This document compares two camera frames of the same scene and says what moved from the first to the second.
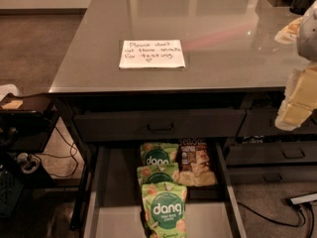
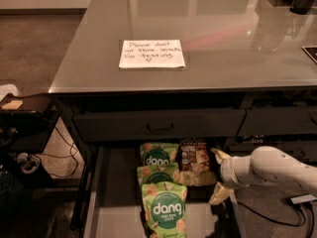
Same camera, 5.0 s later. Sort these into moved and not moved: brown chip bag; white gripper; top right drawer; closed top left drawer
Moved: white gripper
Not moved: top right drawer; brown chip bag; closed top left drawer
